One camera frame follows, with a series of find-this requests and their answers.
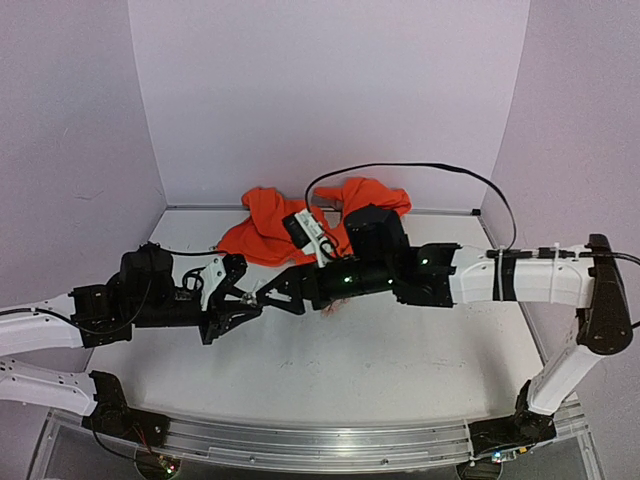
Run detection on orange cloth garment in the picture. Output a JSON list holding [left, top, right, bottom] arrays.
[[217, 177, 412, 267]]

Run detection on clear nail polish bottle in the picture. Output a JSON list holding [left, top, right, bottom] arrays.
[[241, 292, 258, 307]]

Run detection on mannequin hand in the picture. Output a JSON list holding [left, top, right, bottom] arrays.
[[321, 299, 349, 318]]

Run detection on aluminium front rail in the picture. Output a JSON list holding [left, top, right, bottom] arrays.
[[64, 414, 586, 471]]

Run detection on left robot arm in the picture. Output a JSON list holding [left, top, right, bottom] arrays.
[[1, 243, 262, 447]]

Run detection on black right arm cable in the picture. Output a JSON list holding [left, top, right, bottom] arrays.
[[304, 161, 517, 251]]

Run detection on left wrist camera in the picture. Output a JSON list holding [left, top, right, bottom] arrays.
[[182, 255, 226, 311]]

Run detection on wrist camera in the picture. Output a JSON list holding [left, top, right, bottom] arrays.
[[182, 255, 226, 311], [282, 209, 338, 268]]

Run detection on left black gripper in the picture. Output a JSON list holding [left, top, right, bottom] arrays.
[[133, 290, 264, 347]]

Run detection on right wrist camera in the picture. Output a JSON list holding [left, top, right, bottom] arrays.
[[282, 209, 338, 268]]

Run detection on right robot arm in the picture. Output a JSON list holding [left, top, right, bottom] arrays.
[[256, 205, 634, 463]]

